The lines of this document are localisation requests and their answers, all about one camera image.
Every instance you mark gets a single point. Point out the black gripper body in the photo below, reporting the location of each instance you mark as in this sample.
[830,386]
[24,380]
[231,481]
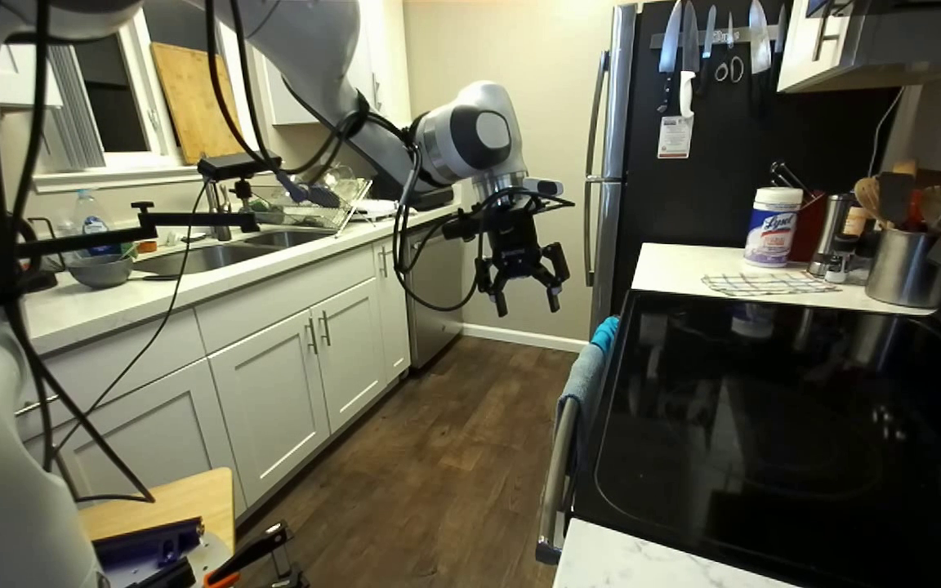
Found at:
[513,244]

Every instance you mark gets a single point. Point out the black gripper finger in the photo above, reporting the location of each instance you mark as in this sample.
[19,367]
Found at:
[493,287]
[554,272]

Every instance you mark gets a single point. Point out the light-blue cloth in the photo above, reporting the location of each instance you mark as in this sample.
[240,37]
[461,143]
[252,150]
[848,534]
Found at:
[582,380]

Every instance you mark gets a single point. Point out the black glass-top stove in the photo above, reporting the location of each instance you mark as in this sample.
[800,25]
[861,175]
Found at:
[800,436]

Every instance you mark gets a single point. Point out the stainless dishwasher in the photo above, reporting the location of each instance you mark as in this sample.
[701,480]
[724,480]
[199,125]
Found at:
[433,311]

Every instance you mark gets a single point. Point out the bright blue striped towel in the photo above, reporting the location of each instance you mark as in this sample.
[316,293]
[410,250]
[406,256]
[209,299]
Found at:
[607,330]

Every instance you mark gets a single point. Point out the black stainless refrigerator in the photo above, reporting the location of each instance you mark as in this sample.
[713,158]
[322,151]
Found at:
[712,196]

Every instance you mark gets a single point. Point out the clear glass bowl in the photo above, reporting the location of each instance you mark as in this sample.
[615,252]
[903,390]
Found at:
[340,193]

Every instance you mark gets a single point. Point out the paper tag on refrigerator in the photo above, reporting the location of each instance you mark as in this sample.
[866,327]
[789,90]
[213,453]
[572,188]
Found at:
[674,138]

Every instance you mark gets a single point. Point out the white patterned counter mat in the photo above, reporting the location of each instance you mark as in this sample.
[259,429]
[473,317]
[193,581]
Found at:
[767,287]

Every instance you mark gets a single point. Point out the white wipes canister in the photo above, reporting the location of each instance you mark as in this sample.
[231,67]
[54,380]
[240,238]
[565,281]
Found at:
[774,226]

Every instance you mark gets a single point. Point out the white sink base cabinet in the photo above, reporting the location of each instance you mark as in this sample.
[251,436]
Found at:
[276,380]

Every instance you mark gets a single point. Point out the steel kitchen knife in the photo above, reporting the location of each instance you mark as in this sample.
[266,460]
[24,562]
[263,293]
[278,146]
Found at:
[712,34]
[761,37]
[671,37]

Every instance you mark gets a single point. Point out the brown spice bottle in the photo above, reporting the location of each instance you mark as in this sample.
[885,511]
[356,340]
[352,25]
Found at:
[809,229]

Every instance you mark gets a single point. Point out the kitchen scissors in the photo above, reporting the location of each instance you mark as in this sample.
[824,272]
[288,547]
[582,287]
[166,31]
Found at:
[730,71]

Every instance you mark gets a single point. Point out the small glass shaker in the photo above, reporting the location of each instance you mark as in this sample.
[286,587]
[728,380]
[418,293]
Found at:
[838,266]

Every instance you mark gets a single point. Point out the steel pepper grinder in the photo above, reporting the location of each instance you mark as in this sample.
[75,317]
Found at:
[838,225]

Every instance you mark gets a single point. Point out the wooden spoon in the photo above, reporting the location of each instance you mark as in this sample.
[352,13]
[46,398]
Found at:
[870,196]

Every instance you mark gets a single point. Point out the metal utensil holder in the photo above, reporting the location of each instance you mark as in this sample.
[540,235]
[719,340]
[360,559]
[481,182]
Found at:
[903,270]

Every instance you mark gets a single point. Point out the wooden cutting board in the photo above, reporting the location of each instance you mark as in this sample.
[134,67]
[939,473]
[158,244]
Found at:
[193,102]

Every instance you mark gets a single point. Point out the white upper cabinet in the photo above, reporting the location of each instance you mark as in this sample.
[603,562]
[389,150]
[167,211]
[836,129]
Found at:
[820,45]

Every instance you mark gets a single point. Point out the orange black clamp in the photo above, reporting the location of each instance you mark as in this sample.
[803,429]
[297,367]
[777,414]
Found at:
[243,552]

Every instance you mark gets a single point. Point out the black spatula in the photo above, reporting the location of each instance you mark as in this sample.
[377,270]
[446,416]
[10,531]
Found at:
[918,196]

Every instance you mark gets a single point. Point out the grey bowl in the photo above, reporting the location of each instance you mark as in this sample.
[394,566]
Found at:
[101,272]

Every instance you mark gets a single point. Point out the clear soap bottle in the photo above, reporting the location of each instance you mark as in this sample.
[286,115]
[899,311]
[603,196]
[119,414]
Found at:
[95,225]

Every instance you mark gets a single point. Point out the white framed window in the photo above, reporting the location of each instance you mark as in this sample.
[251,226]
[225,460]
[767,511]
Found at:
[113,109]

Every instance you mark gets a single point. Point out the black purple mounting block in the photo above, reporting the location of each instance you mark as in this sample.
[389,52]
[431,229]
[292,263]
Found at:
[150,551]

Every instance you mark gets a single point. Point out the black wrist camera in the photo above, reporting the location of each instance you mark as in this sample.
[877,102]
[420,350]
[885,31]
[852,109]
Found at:
[461,226]

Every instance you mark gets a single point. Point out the black stereo camera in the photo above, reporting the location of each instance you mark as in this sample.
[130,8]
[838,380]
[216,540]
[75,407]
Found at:
[238,169]

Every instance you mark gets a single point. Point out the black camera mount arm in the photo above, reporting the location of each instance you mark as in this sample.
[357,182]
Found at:
[144,229]

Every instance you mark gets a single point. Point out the white small wall cabinet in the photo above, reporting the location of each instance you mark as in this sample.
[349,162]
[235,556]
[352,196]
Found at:
[24,76]

